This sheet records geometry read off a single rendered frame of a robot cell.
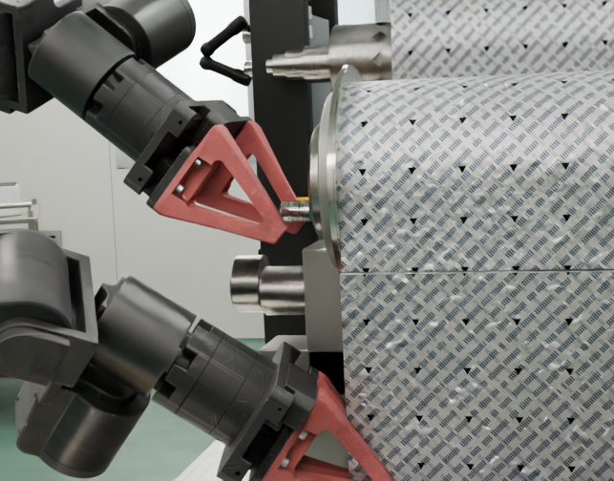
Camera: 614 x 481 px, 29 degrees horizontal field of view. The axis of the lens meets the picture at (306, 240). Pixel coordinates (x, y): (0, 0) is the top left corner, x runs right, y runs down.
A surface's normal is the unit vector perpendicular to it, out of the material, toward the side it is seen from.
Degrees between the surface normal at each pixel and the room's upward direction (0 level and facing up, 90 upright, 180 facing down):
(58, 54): 88
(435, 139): 65
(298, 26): 90
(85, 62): 74
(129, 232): 90
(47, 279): 43
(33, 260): 36
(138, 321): 69
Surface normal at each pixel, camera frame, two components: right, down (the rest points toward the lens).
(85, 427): -0.14, 0.43
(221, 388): 0.13, -0.07
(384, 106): -0.18, -0.67
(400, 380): -0.21, 0.16
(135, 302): 0.37, -0.50
